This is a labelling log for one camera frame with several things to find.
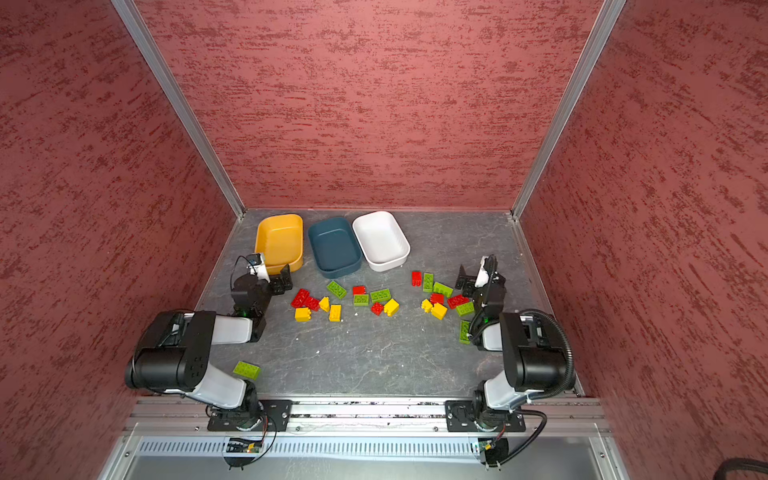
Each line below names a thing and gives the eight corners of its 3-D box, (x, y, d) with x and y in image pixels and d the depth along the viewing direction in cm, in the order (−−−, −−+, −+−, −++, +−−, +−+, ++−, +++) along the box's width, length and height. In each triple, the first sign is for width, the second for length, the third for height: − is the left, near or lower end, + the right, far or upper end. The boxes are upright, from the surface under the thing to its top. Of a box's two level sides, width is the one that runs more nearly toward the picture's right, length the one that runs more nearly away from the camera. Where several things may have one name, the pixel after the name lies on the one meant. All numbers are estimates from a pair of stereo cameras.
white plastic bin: (372, 279, 103) (371, 269, 98) (349, 229, 117) (347, 218, 113) (415, 263, 107) (416, 253, 102) (387, 217, 122) (387, 206, 117)
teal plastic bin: (323, 287, 101) (319, 277, 95) (308, 230, 117) (304, 218, 112) (367, 274, 104) (366, 263, 99) (346, 220, 121) (344, 208, 116)
